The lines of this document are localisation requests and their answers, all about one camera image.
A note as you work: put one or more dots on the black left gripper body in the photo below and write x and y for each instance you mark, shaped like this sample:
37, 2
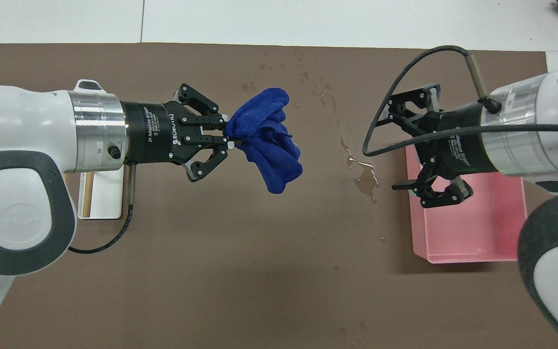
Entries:
153, 131

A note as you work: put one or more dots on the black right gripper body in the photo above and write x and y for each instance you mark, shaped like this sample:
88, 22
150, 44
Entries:
458, 140

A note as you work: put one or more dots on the blue towel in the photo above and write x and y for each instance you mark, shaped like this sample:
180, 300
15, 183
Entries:
269, 145

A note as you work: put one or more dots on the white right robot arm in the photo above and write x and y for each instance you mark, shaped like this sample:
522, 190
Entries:
550, 106

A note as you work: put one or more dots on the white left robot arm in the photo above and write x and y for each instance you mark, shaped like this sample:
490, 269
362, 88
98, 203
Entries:
17, 121

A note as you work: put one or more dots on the spilled water puddle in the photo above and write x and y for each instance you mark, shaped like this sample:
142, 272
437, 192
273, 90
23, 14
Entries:
366, 182

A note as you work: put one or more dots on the pink plastic bin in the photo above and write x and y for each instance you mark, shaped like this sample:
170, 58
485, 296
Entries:
472, 232

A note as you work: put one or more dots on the white rectangular tray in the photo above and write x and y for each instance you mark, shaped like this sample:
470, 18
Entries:
107, 194

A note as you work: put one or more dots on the wooden dowel stick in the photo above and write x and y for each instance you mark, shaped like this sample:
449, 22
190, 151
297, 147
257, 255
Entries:
87, 194

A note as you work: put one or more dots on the brown table mat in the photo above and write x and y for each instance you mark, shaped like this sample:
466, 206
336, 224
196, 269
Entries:
259, 266

